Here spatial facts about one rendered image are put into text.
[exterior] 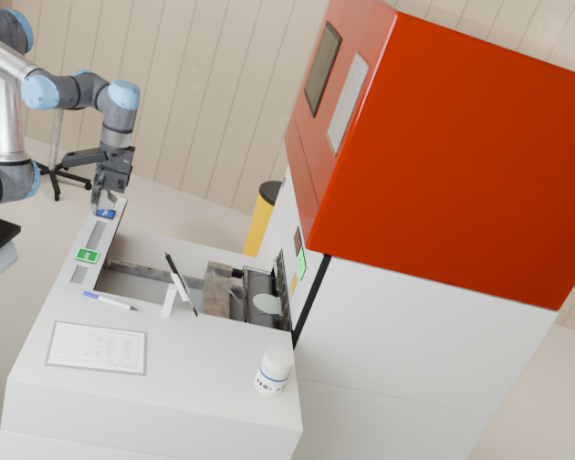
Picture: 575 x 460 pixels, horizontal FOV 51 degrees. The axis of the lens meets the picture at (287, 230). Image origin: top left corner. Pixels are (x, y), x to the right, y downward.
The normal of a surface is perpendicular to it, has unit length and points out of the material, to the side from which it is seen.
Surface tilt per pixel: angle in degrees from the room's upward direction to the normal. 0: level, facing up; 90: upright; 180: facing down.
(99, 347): 0
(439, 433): 90
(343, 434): 90
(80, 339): 0
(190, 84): 90
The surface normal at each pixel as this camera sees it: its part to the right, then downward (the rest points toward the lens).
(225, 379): 0.31, -0.85
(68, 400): 0.07, 0.48
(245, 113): -0.13, 0.41
